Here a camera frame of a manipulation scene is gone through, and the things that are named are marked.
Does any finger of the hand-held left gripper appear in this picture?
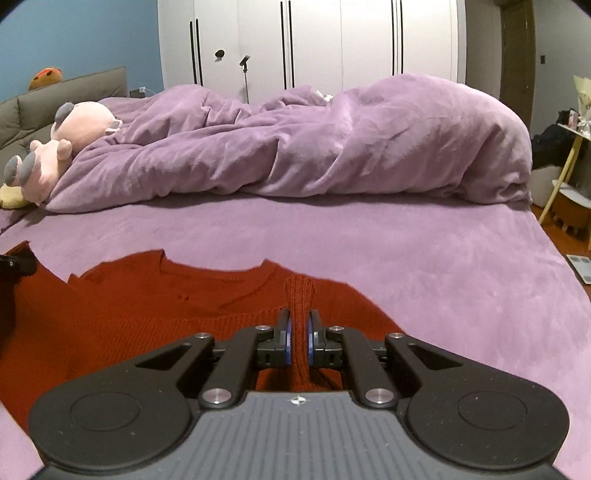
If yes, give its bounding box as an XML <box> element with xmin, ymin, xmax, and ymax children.
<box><xmin>0</xmin><ymin>254</ymin><xmax>38</xmax><ymax>280</ymax></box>

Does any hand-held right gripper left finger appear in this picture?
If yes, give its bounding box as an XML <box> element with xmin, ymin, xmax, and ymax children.
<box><xmin>134</xmin><ymin>309</ymin><xmax>293</xmax><ymax>409</ymax></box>

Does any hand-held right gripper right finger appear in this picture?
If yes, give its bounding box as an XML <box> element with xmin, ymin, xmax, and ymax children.
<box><xmin>307</xmin><ymin>310</ymin><xmax>462</xmax><ymax>409</ymax></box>

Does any red knit cardigan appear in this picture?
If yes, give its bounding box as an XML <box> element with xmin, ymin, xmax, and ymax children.
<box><xmin>0</xmin><ymin>240</ymin><xmax>407</xmax><ymax>437</ymax></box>

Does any yellow plush toy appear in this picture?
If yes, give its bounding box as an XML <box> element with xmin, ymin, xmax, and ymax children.
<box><xmin>0</xmin><ymin>184</ymin><xmax>28</xmax><ymax>209</ymax></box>

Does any purple bed sheet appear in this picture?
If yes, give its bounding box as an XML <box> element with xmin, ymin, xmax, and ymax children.
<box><xmin>0</xmin><ymin>185</ymin><xmax>591</xmax><ymax>480</ymax></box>

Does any grey padded headboard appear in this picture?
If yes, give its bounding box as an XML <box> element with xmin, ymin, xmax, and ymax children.
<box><xmin>0</xmin><ymin>66</ymin><xmax>129</xmax><ymax>162</ymax></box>

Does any pink plush toy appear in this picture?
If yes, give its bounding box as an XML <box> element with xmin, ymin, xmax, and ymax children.
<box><xmin>4</xmin><ymin>102</ymin><xmax>123</xmax><ymax>206</ymax></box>

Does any orange plush toy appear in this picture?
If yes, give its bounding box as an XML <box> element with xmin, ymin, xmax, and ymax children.
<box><xmin>28</xmin><ymin>68</ymin><xmax>63</xmax><ymax>91</ymax></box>

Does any purple duvet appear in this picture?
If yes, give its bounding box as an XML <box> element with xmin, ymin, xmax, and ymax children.
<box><xmin>46</xmin><ymin>74</ymin><xmax>534</xmax><ymax>215</ymax></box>

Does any bathroom scale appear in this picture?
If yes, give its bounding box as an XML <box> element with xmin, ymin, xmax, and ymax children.
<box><xmin>567</xmin><ymin>254</ymin><xmax>591</xmax><ymax>287</ymax></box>

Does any black phone stand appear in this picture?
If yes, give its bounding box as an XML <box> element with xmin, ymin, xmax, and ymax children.
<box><xmin>239</xmin><ymin>55</ymin><xmax>253</xmax><ymax>103</ymax></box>

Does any wooden stool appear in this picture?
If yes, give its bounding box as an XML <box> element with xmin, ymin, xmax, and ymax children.
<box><xmin>551</xmin><ymin>189</ymin><xmax>591</xmax><ymax>238</ymax></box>

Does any black cloth pile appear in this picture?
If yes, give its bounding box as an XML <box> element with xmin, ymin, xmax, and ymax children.
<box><xmin>531</xmin><ymin>111</ymin><xmax>578</xmax><ymax>169</ymax></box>

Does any white wardrobe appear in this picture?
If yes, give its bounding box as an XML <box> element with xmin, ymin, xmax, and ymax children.
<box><xmin>157</xmin><ymin>0</ymin><xmax>467</xmax><ymax>104</ymax></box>

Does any yellow side table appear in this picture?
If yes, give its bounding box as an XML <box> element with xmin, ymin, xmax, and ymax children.
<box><xmin>538</xmin><ymin>121</ymin><xmax>591</xmax><ymax>227</ymax></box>

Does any brown door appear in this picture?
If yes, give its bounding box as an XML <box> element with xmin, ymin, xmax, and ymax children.
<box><xmin>501</xmin><ymin>0</ymin><xmax>537</xmax><ymax>134</ymax></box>

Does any pale wrapped bouquet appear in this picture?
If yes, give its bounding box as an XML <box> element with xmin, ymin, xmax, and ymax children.
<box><xmin>573</xmin><ymin>75</ymin><xmax>591</xmax><ymax>126</ymax></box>

